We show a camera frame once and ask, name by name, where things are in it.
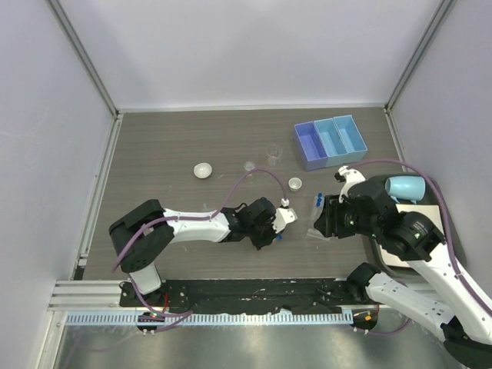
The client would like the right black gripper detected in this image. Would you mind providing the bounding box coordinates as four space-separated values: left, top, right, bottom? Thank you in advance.
314 193 377 238

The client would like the clear plastic tube rack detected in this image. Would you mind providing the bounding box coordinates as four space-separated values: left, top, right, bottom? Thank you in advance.
307 192 330 241

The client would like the small glass bottle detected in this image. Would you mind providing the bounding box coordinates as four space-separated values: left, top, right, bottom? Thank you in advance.
244 161 256 184

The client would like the white ceramic bowl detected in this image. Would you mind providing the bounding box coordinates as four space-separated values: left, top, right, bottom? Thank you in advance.
193 162 213 179

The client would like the glass beaker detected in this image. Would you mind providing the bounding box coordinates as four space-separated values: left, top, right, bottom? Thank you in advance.
265 144 283 166

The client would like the purple-blue plastic bin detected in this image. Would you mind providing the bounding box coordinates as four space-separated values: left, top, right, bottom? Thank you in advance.
293 121 327 171

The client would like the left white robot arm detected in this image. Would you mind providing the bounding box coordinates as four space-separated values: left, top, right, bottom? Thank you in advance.
108 198 284 307

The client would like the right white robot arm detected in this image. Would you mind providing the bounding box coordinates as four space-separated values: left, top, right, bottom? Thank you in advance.
314 181 491 368

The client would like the light blue mug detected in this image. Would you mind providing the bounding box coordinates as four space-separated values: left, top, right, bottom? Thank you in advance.
384 175 426 204

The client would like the small white crucible cup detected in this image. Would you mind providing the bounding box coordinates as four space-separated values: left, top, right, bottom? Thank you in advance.
288 177 303 192

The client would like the white paper sheet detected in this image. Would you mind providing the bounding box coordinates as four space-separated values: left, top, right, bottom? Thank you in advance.
377 208 445 262

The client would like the dark green tray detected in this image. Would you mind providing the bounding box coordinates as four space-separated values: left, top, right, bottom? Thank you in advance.
368 171 468 271

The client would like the light blue right bin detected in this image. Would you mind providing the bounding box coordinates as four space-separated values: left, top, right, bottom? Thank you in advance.
334 115 367 163

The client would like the light blue bin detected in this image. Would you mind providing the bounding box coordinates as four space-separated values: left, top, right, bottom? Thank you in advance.
314 118 347 167
334 115 367 163

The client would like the light blue middle bin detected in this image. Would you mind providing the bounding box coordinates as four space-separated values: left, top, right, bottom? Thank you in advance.
314 118 347 167

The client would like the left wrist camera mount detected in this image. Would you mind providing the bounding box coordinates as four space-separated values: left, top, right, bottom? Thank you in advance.
272 198 298 234

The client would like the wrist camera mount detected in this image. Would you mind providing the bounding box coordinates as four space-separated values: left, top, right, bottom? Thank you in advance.
334 165 366 203
272 198 298 234

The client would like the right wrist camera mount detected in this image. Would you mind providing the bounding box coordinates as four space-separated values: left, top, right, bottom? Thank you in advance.
334 165 366 203

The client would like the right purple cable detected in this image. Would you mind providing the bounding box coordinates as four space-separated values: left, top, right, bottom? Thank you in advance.
349 158 492 334

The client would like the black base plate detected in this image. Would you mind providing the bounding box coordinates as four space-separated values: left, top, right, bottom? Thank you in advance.
143 278 374 315

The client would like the slotted cable duct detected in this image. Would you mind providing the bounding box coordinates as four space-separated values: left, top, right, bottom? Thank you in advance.
65 310 353 327

